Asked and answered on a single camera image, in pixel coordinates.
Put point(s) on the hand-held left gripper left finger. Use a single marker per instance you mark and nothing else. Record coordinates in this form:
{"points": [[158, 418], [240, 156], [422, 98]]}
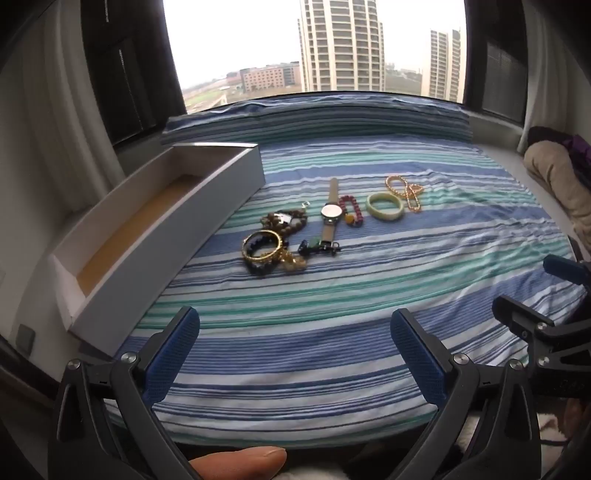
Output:
{"points": [[175, 350]]}

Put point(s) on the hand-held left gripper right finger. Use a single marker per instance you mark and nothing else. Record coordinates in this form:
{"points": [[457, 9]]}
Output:
{"points": [[415, 350]]}

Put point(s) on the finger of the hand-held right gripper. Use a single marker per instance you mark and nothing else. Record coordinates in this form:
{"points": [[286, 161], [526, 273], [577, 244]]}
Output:
{"points": [[561, 268], [517, 314]]}

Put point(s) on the long white cardboard box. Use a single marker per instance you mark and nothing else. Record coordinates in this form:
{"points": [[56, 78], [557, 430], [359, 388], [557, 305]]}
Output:
{"points": [[152, 281]]}

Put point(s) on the beige cushion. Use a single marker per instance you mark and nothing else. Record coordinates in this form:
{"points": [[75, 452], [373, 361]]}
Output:
{"points": [[556, 180]]}

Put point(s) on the blue green striped bed sheet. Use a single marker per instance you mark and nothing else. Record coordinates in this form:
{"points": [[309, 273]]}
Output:
{"points": [[323, 295]]}

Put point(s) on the purple cloth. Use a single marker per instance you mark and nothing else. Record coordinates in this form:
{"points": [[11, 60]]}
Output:
{"points": [[563, 138]]}

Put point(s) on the pale green jade bangle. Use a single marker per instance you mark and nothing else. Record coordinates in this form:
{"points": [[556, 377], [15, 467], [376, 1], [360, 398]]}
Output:
{"points": [[385, 217]]}

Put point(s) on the gold bangle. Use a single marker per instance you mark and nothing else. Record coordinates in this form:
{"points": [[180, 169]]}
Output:
{"points": [[262, 232]]}

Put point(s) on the white curtain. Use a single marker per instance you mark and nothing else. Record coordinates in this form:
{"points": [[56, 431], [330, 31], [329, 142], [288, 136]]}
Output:
{"points": [[46, 92], [558, 64]]}

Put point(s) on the dark side window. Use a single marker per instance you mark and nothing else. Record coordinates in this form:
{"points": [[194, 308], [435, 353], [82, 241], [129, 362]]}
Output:
{"points": [[501, 69], [129, 69]]}

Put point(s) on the tall apartment building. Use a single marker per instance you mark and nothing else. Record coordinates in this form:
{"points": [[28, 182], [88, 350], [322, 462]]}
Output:
{"points": [[341, 46], [443, 64]]}

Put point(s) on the striped bolster pillow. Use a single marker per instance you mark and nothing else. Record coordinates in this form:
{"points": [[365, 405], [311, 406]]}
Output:
{"points": [[323, 120]]}

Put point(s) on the low red brick building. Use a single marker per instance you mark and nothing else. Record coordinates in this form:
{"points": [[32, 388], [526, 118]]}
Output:
{"points": [[268, 77]]}

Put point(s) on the large window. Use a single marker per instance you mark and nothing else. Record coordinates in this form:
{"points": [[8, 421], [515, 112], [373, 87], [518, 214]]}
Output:
{"points": [[231, 37]]}

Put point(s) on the grey wall socket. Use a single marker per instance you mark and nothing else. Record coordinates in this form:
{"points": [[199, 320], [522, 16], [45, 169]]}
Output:
{"points": [[25, 339]]}

